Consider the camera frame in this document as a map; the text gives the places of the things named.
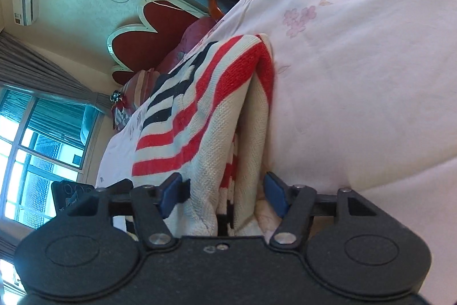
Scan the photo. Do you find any red pillow at headboard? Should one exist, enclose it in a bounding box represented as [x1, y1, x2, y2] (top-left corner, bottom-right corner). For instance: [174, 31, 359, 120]
[155, 17, 216, 73]

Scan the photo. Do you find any window with metal frame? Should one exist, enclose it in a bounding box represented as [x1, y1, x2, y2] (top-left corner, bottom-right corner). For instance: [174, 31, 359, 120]
[0, 86, 105, 305]

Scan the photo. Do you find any grey curtain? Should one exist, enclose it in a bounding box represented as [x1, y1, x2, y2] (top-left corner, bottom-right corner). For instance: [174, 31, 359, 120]
[1, 31, 112, 115]

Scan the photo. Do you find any red scalloped headboard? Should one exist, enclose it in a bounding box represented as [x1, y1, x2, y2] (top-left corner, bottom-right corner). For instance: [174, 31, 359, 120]
[107, 0, 210, 85]

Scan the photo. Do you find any red black white striped sweater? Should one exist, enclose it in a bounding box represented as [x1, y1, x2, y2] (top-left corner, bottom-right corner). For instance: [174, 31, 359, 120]
[132, 34, 274, 236]

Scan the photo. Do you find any pink floral bed quilt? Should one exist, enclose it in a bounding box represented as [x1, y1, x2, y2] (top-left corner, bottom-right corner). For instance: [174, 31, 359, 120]
[94, 0, 457, 305]

